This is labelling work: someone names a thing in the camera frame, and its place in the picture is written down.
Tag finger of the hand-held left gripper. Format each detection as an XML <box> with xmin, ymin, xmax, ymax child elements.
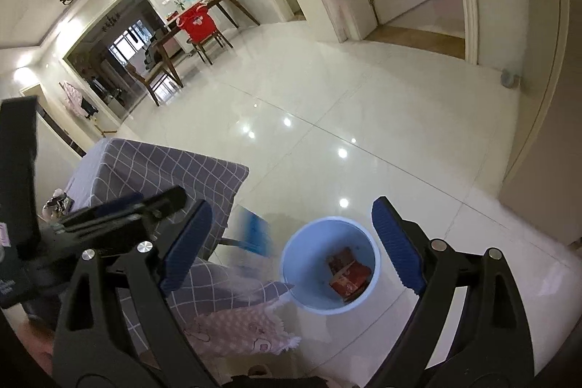
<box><xmin>63</xmin><ymin>187</ymin><xmax>187</xmax><ymax>231</ymax></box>
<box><xmin>55</xmin><ymin>213</ymin><xmax>155</xmax><ymax>257</ymax></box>

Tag light blue plastic bin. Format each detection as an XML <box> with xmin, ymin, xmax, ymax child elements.
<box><xmin>279</xmin><ymin>216</ymin><xmax>381</xmax><ymax>316</ymax></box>

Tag red snack packet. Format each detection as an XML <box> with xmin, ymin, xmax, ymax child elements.
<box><xmin>327</xmin><ymin>247</ymin><xmax>370</xmax><ymax>303</ymax></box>

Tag red chair cover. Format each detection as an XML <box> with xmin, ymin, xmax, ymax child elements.
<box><xmin>177</xmin><ymin>4</ymin><xmax>218</xmax><ymax>44</ymax></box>

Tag red chair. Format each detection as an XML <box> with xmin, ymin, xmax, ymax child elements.
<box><xmin>176</xmin><ymin>4</ymin><xmax>227</xmax><ymax>66</ymax></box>

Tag person's left forearm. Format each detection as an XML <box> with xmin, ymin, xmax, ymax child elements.
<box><xmin>20</xmin><ymin>315</ymin><xmax>56</xmax><ymax>376</ymax></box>

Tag dark wooden dining table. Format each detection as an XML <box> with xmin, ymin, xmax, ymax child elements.
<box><xmin>151</xmin><ymin>0</ymin><xmax>261</xmax><ymax>89</ymax></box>

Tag wooden chair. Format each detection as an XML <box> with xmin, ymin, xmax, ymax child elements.
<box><xmin>128</xmin><ymin>61</ymin><xmax>184</xmax><ymax>107</ymax></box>

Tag blue snack packet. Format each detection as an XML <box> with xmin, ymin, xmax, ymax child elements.
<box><xmin>235</xmin><ymin>208</ymin><xmax>270</xmax><ymax>258</ymax></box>

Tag grey checked tablecloth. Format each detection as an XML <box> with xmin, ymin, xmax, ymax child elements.
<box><xmin>61</xmin><ymin>138</ymin><xmax>294</xmax><ymax>325</ymax></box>

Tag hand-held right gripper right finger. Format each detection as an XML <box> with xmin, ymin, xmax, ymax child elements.
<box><xmin>364</xmin><ymin>197</ymin><xmax>535</xmax><ymax>388</ymax></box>

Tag pink printed cloth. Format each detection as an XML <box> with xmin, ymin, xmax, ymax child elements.
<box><xmin>182</xmin><ymin>303</ymin><xmax>302</xmax><ymax>360</ymax></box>

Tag pink hanging clothes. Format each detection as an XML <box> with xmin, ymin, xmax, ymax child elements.
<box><xmin>60</xmin><ymin>81</ymin><xmax>85</xmax><ymax>117</ymax></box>

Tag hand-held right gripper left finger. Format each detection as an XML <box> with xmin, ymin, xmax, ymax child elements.
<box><xmin>51</xmin><ymin>201</ymin><xmax>224</xmax><ymax>388</ymax></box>

